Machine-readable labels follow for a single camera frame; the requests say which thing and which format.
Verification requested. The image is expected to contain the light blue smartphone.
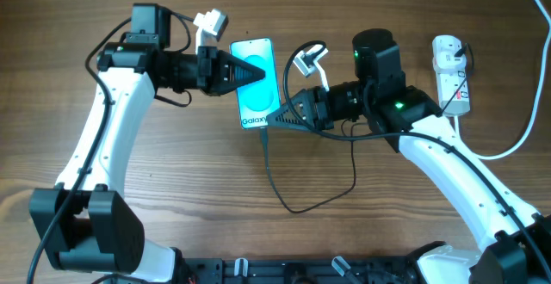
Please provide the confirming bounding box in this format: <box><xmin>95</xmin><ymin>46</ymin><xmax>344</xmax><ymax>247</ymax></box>
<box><xmin>230</xmin><ymin>38</ymin><xmax>281</xmax><ymax>129</ymax></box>

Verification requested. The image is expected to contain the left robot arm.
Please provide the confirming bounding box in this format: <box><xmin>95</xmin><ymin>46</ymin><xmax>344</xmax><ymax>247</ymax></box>
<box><xmin>27</xmin><ymin>3</ymin><xmax>265</xmax><ymax>283</ymax></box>

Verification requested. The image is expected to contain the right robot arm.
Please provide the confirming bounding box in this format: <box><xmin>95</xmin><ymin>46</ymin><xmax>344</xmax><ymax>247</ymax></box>
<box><xmin>267</xmin><ymin>28</ymin><xmax>550</xmax><ymax>283</ymax></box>

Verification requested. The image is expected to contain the white USB charger plug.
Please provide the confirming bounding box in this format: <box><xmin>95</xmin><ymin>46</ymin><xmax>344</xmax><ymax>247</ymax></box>
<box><xmin>432</xmin><ymin>50</ymin><xmax>467</xmax><ymax>74</ymax></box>

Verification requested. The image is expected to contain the white power strip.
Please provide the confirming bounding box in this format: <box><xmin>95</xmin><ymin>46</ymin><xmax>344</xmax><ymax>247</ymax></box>
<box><xmin>432</xmin><ymin>34</ymin><xmax>470</xmax><ymax>117</ymax></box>

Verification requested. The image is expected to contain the right camera black cable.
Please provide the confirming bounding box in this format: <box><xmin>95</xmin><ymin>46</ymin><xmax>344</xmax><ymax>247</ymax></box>
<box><xmin>282</xmin><ymin>40</ymin><xmax>551</xmax><ymax>272</ymax></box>

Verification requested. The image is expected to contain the camera black cable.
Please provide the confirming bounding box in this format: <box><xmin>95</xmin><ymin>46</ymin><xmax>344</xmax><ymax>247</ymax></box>
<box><xmin>26</xmin><ymin>16</ymin><xmax>133</xmax><ymax>284</ymax></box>
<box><xmin>282</xmin><ymin>40</ymin><xmax>551</xmax><ymax>272</ymax></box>

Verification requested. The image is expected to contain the left camera black cable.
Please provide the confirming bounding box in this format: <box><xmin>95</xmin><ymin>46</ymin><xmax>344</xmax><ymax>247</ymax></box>
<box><xmin>26</xmin><ymin>16</ymin><xmax>133</xmax><ymax>284</ymax></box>

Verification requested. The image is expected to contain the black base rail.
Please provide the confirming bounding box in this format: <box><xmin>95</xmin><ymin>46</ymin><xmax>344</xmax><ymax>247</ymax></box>
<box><xmin>176</xmin><ymin>256</ymin><xmax>425</xmax><ymax>284</ymax></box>

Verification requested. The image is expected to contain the white power strip cord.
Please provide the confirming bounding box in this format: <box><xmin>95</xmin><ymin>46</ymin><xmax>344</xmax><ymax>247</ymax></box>
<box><xmin>454</xmin><ymin>0</ymin><xmax>551</xmax><ymax>161</ymax></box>

